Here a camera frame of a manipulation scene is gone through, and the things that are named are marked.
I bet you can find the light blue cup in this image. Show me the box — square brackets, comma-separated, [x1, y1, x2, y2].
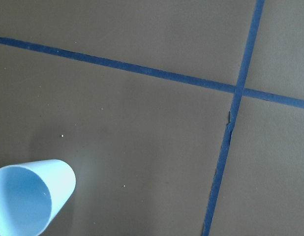
[0, 159, 76, 236]

